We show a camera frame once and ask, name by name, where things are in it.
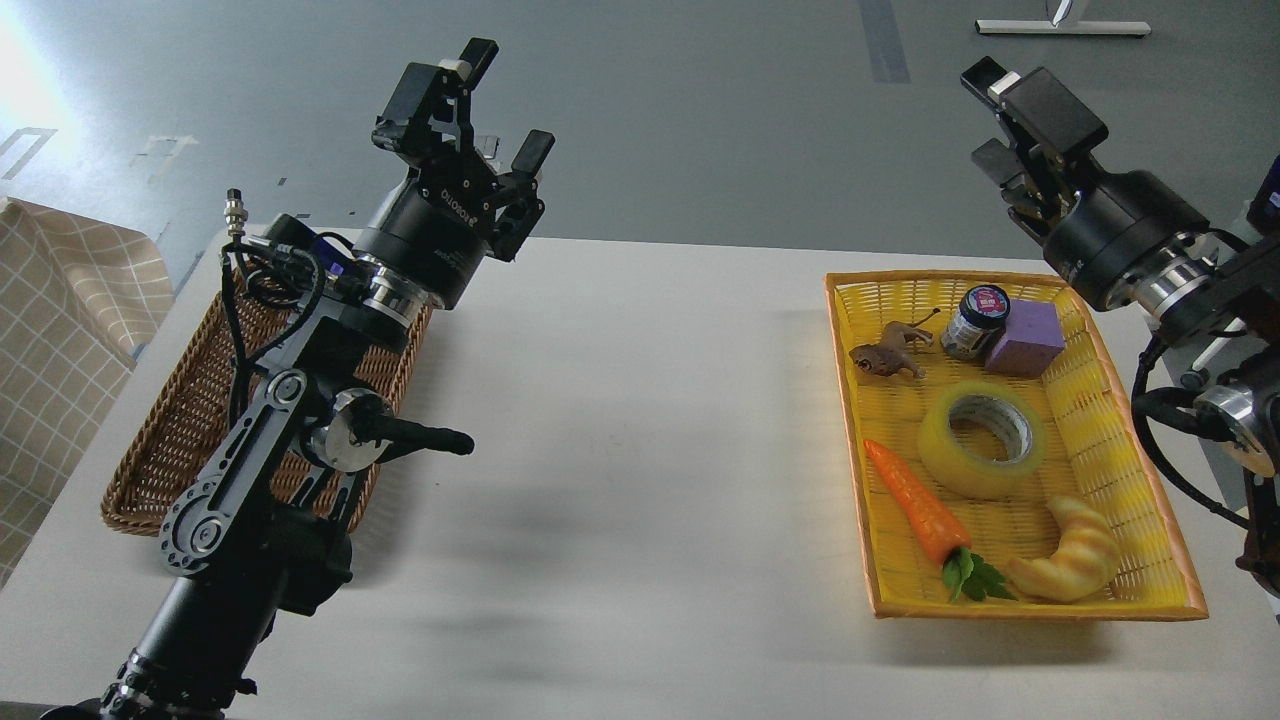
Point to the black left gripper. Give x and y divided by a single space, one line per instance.
452 210

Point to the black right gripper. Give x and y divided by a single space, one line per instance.
1101 231

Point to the yellow tape roll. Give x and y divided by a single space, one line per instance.
981 441

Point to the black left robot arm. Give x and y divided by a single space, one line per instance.
264 525

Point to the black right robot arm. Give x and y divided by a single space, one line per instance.
1209 370

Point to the white stand base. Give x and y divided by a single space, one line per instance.
1063 18

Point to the small dark jar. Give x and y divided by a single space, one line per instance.
980 315

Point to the purple foam block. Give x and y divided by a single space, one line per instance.
1032 339

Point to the brown toy lion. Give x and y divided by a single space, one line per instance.
890 355

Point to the yellow plastic basket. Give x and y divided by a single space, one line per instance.
1090 450

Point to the orange toy carrot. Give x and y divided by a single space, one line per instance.
939 532

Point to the brown wicker basket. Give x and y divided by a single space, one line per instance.
189 418

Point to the beige checkered cloth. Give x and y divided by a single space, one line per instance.
79 299

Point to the toy croissant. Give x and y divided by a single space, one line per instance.
1086 559

